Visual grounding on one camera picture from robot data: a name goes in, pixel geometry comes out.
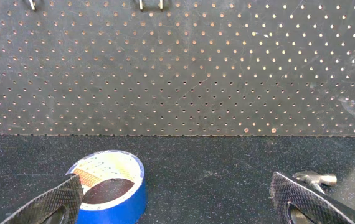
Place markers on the black pegboard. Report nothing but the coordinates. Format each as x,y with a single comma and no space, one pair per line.
177,68

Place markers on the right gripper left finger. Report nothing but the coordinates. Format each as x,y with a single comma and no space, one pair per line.
62,196

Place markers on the metal hook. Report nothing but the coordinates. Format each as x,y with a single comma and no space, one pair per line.
32,4
140,4

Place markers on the roll of blue tape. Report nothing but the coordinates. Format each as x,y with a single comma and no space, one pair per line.
124,208

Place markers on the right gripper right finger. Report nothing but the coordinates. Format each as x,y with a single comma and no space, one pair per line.
299,193

